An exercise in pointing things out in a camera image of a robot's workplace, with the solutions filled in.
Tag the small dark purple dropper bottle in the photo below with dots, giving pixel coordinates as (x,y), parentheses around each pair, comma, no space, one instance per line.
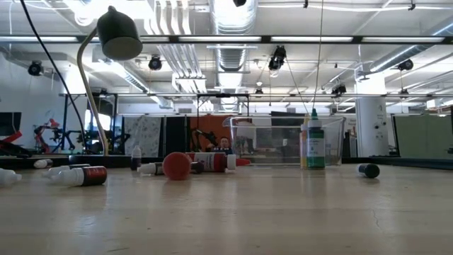
(136,163)
(197,168)

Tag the orange wall panel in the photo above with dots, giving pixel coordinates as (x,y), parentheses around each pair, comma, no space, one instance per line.
(212,124)

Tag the large light red colouring bottle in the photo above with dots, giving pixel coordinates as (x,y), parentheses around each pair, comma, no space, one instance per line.
(177,166)

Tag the large green colouring bottle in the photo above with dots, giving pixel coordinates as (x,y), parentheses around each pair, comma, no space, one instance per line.
(315,148)

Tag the small dark green dropper bottle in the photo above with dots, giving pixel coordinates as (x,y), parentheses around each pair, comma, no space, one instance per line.
(369,171)

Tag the small dark red dropper bottle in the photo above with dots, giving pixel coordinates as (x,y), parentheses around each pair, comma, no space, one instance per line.
(93,176)

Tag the clear plastic container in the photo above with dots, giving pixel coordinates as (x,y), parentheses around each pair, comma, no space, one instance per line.
(269,141)

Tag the silver ceiling duct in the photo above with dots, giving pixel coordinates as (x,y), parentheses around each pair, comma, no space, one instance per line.
(231,58)

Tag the dark background machinery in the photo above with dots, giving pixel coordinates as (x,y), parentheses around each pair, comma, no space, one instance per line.
(93,141)

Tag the black partition panel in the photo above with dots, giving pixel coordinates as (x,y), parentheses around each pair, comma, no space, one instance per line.
(176,136)

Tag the black aluminium table frame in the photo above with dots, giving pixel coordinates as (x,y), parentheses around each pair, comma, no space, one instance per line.
(407,163)

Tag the green partition wall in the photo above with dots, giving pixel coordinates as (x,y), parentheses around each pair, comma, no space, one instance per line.
(424,138)

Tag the black desk lamp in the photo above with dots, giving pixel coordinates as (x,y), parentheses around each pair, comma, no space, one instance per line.
(118,28)

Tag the person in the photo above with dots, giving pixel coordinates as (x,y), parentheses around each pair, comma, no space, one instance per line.
(224,143)

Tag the black wall screen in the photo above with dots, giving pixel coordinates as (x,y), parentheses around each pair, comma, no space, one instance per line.
(8,122)

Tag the black background robot arm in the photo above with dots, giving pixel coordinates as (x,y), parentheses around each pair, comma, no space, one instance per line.
(205,136)

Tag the small white brown dropper bottle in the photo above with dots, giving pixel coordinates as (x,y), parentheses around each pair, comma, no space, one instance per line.
(42,163)

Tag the grey patterned panel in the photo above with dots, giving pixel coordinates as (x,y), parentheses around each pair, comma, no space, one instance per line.
(143,134)

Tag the red background desk lamp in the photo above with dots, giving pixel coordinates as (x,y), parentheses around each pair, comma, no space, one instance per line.
(53,123)

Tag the black linear ceiling light rail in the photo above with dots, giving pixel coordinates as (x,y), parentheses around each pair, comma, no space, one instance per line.
(357,39)

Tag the white bottle far left edge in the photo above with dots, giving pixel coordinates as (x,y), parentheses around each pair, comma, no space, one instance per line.
(8,177)

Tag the large dark red colouring bottle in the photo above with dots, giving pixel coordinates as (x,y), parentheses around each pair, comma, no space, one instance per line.
(212,161)

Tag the black background rig frame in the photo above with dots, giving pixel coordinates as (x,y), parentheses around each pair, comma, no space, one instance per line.
(223,95)

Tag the large yellow colouring bottle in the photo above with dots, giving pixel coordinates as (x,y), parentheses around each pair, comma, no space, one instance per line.
(303,148)

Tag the black ceiling spotlight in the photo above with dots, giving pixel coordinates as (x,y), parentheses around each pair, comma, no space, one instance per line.
(35,68)
(405,64)
(259,91)
(155,63)
(339,89)
(277,58)

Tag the white ceiling pipes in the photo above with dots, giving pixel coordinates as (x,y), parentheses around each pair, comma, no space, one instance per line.
(184,56)

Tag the white round column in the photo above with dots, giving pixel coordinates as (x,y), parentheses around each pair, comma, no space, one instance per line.
(371,124)

